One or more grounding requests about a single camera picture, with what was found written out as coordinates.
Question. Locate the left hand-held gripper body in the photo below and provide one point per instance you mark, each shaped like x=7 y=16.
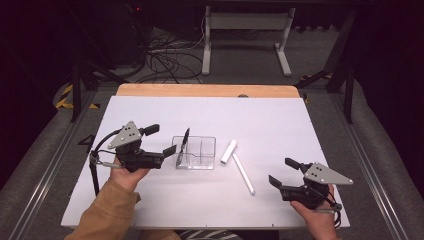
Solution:
x=126 y=136

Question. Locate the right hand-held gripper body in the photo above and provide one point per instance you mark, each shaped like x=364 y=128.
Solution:
x=325 y=176

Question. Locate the clear plastic organizer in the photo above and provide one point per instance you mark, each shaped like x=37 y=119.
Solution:
x=196 y=153

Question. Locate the person's left hand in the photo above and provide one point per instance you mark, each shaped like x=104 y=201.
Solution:
x=128 y=178

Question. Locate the person's right hand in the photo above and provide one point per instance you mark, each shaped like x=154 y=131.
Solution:
x=316 y=220

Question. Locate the long white stick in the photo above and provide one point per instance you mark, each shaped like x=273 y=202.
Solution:
x=244 y=174

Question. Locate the white board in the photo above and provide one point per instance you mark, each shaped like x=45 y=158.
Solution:
x=206 y=113

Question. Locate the short white tube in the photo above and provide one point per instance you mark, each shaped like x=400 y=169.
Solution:
x=229 y=151

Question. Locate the wooden table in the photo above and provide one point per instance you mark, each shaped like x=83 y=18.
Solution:
x=206 y=90

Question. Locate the black metal stand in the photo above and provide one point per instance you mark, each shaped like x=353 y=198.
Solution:
x=348 y=90
x=76 y=90

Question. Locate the striped clothing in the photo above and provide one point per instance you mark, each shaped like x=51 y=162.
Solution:
x=206 y=235

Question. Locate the metal floor rail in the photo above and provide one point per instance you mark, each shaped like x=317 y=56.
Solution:
x=50 y=170
x=366 y=170

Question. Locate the white metal stand frame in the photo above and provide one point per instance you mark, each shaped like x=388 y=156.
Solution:
x=246 y=21

